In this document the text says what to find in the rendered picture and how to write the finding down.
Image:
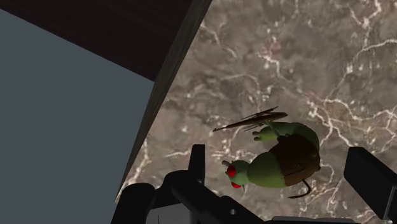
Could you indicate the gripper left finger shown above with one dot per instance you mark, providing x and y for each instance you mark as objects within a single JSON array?
[{"x": 192, "y": 192}]

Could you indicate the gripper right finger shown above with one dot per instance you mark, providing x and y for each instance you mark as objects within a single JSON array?
[{"x": 369, "y": 180}]

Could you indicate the green creature figure with spear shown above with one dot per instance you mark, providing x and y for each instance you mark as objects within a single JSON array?
[{"x": 279, "y": 161}]

